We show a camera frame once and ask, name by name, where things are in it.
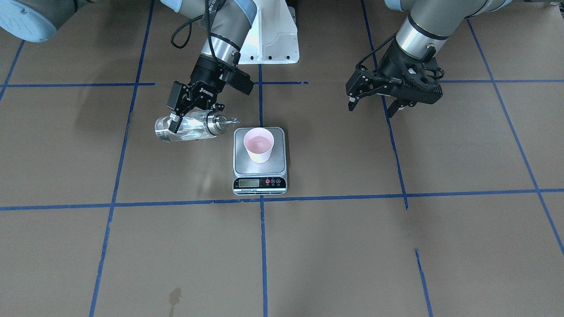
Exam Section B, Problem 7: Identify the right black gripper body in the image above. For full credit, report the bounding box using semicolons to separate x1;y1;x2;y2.
182;54;254;114

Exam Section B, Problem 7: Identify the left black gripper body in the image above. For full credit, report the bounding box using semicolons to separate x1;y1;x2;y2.
345;41;445;104

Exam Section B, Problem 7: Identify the glass sauce bottle metal spout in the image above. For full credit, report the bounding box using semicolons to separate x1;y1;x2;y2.
154;110;240;142

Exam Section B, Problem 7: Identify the pink paper cup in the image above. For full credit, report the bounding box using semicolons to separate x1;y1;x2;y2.
243;128;275;164

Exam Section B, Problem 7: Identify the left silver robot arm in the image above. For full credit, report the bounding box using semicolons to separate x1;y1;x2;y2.
345;0;509;117

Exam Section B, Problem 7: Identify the digital kitchen scale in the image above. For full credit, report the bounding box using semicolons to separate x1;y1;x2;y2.
232;127;288;196

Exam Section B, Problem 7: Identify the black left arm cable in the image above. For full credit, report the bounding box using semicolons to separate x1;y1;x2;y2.
355;33;445;85

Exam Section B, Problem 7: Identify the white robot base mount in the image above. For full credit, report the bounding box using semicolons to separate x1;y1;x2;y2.
239;0;300;65

